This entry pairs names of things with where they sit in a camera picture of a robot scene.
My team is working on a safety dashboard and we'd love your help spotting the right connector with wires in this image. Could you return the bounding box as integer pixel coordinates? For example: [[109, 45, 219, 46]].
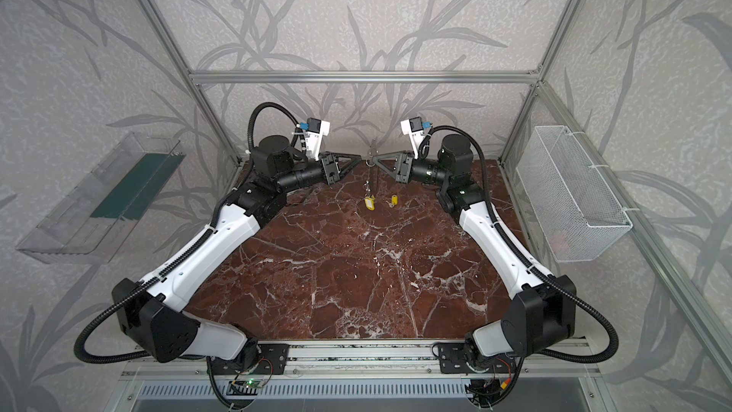
[[465, 364, 522, 410]]

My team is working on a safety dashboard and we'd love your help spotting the black corrugated cable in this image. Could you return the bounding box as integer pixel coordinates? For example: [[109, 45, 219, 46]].
[[425, 125, 620, 364], [73, 101, 301, 364]]

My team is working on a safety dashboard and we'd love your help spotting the clear plastic wall tray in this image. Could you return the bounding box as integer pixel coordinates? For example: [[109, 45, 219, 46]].
[[16, 133, 186, 264]]

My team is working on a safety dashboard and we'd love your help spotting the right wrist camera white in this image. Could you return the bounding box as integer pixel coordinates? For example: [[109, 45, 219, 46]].
[[400, 116, 432, 158]]

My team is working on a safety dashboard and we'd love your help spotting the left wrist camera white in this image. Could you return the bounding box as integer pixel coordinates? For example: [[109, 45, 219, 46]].
[[294, 117, 331, 161]]

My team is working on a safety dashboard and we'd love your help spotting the silver metal key holder plate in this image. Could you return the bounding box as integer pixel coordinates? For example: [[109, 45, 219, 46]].
[[365, 138, 379, 200]]

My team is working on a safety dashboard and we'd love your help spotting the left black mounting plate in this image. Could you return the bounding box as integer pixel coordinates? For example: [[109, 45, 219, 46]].
[[212, 343, 290, 376]]

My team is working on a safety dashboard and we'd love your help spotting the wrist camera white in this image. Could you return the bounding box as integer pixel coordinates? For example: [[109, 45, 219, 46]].
[[400, 116, 432, 158], [294, 117, 331, 161]]

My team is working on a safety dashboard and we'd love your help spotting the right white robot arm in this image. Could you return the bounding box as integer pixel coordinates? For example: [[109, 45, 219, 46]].
[[373, 134, 576, 366]]

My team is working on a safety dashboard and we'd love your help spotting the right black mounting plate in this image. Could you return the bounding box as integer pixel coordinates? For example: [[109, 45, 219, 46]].
[[431, 341, 512, 375]]

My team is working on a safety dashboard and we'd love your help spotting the white wire mesh basket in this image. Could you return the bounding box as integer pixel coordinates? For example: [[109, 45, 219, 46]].
[[517, 125, 633, 263]]

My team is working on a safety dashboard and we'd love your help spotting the left circuit board with wires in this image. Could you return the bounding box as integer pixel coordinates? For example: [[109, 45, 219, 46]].
[[205, 357, 270, 411]]

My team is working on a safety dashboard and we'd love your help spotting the left black corrugated cable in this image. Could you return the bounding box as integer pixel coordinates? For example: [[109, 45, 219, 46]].
[[73, 101, 301, 364]]

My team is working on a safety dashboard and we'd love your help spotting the aluminium cage frame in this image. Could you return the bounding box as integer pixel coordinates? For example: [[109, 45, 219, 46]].
[[135, 0, 731, 378]]

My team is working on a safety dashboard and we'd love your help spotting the right black corrugated cable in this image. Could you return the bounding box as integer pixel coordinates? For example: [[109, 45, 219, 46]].
[[425, 125, 620, 364]]

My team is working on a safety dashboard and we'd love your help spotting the black mounting plate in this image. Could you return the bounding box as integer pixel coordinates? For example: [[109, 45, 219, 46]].
[[212, 343, 290, 376], [431, 341, 512, 375]]

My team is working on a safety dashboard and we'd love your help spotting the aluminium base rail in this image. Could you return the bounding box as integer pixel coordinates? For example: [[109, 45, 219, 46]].
[[119, 338, 602, 381]]

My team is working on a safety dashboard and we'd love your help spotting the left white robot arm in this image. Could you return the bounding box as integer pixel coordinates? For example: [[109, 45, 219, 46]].
[[112, 135, 361, 368]]

